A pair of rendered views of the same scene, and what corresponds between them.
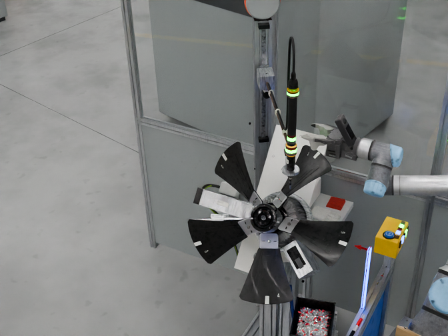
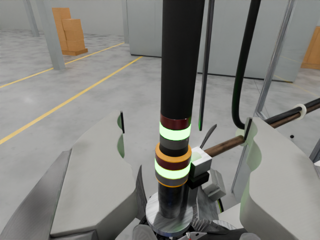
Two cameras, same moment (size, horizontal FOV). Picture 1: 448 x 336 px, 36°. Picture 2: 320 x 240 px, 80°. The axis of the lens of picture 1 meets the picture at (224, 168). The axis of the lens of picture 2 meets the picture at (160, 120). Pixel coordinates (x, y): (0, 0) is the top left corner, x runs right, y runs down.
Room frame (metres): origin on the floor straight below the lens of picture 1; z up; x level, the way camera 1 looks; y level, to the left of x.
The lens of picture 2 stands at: (2.11, -0.41, 1.73)
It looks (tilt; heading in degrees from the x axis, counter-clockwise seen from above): 31 degrees down; 63
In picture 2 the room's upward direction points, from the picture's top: 1 degrees clockwise
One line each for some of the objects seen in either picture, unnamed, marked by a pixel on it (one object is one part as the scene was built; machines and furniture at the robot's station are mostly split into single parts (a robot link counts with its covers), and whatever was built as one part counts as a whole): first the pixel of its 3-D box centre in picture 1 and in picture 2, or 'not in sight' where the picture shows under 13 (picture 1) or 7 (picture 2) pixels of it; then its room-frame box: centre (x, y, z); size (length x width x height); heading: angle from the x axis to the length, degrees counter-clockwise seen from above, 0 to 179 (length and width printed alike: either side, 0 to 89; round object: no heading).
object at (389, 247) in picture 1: (391, 238); not in sight; (2.28, -0.72, 1.02); 0.16 x 0.10 x 0.11; 150
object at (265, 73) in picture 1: (265, 78); not in sight; (2.83, -0.21, 1.55); 0.10 x 0.07 x 0.08; 5
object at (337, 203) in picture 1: (335, 203); not in sight; (2.74, -0.56, 0.87); 0.08 x 0.08 x 0.02; 63
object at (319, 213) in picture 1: (325, 215); not in sight; (2.65, -0.49, 0.87); 0.15 x 0.09 x 0.02; 56
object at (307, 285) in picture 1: (308, 270); not in sight; (2.74, -0.44, 0.42); 0.04 x 0.04 x 0.83; 60
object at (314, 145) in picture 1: (313, 143); (106, 182); (2.12, -0.33, 1.64); 0.09 x 0.03 x 0.06; 82
